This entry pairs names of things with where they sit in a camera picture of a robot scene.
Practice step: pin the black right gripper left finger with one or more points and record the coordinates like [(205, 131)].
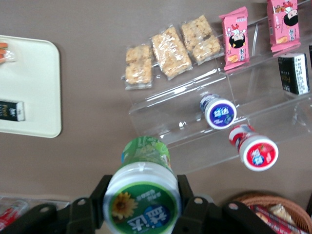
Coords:
[(83, 217)]

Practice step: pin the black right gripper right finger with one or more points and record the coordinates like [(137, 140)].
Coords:
[(202, 219)]

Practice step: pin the green gum bottle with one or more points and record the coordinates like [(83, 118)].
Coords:
[(141, 195)]

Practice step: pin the red gum bottle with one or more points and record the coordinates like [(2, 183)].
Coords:
[(256, 148)]

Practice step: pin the blue gum bottle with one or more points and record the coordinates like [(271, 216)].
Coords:
[(219, 114)]

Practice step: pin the cream plastic tray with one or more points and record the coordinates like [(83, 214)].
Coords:
[(31, 85)]

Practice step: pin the clear acrylic bottle rack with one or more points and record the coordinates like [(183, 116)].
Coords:
[(44, 201)]

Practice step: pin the dark brown wicker basket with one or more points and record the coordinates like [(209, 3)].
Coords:
[(263, 198)]

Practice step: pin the red cookie box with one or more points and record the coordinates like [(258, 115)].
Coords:
[(273, 221)]

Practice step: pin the red cola bottle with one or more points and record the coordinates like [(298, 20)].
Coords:
[(12, 212)]

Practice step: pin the clear puffed snack pack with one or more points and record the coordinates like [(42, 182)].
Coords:
[(280, 212)]

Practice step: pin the clear acrylic stepped shelf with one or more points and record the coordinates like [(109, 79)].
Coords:
[(190, 117)]

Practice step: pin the small black snack box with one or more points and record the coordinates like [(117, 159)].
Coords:
[(9, 111), (293, 73)]

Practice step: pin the clear rice cracker pack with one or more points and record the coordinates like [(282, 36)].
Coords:
[(201, 39), (170, 52), (139, 65)]

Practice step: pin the pink snack packet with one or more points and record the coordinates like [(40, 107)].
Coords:
[(284, 24), (236, 41)]

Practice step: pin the wrapped triangle sandwich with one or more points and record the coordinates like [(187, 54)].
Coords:
[(5, 52)]

